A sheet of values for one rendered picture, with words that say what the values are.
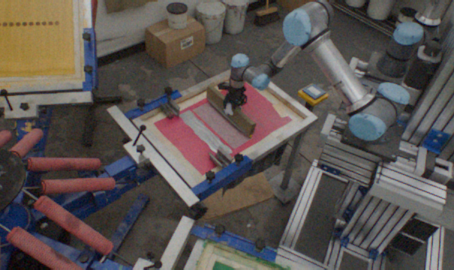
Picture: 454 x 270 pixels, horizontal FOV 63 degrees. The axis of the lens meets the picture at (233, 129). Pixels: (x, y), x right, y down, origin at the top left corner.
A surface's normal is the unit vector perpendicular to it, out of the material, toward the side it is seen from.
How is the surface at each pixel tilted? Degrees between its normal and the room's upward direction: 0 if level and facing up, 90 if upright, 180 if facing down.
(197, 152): 0
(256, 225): 0
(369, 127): 94
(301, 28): 87
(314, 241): 0
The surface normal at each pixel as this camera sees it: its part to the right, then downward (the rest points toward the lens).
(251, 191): 0.04, -0.69
